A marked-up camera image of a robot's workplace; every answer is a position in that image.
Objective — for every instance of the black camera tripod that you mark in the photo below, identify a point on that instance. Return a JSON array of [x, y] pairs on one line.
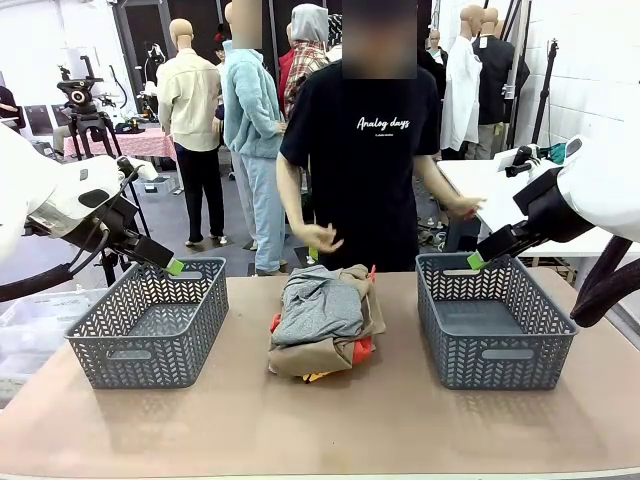
[[82, 100]]

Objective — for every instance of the mannequin in dark jacket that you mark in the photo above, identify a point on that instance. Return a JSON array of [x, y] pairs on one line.
[[436, 52]]

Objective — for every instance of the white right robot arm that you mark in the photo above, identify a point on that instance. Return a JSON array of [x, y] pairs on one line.
[[605, 180]]

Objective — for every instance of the teal cloth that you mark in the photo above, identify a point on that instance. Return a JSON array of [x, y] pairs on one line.
[[556, 152]]

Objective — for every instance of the person in black t-shirt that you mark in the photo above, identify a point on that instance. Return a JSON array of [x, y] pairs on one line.
[[360, 175]]

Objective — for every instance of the black light stand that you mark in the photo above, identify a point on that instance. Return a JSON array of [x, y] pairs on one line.
[[546, 90]]

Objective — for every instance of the person's right hand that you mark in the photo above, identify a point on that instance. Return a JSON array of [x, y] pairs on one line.
[[320, 239]]

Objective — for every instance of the large white side table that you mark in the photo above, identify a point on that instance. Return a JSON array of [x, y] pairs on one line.
[[480, 185]]

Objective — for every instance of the dark grey heather garment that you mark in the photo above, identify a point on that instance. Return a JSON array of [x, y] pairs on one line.
[[320, 310]]

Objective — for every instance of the grey woven plastic basket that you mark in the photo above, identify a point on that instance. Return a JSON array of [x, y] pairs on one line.
[[500, 370], [150, 365]]

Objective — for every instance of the person's left hand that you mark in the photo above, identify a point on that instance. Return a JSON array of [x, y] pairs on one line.
[[465, 206]]

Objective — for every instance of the clear plastic storage bin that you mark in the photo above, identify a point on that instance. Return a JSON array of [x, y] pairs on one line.
[[30, 325]]

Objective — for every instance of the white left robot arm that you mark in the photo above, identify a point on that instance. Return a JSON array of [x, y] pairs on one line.
[[50, 190]]

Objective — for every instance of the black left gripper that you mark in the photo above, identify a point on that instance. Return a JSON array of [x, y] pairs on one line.
[[147, 249]]

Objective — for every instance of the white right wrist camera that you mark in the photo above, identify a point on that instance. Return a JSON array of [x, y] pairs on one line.
[[522, 160]]

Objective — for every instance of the mannequin in cream jacket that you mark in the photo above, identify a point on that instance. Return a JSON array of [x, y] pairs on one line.
[[192, 110]]

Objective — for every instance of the mannequin in black shirt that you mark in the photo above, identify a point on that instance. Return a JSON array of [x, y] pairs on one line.
[[500, 85]]

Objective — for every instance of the person's left forearm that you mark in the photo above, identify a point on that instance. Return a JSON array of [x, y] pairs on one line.
[[435, 182]]

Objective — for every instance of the table with pink cloth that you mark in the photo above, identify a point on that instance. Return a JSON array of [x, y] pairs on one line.
[[145, 142]]

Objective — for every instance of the mannequin in teal fleece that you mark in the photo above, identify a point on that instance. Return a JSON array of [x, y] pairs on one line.
[[250, 115]]

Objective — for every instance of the mannequin in white shirt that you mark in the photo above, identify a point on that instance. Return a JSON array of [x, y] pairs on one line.
[[460, 100]]

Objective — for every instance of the orange garment yellow print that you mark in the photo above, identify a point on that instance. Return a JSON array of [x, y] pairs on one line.
[[361, 352]]

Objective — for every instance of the mannequin in plaid hooded shirt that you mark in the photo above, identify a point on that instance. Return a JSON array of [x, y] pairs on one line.
[[305, 65]]

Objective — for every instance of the grey floor crate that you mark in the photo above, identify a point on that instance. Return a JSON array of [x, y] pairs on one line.
[[160, 186]]

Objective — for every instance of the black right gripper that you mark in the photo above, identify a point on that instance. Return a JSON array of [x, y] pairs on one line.
[[507, 241]]

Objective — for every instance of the tan beige garment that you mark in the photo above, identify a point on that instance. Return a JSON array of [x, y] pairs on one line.
[[300, 360]]

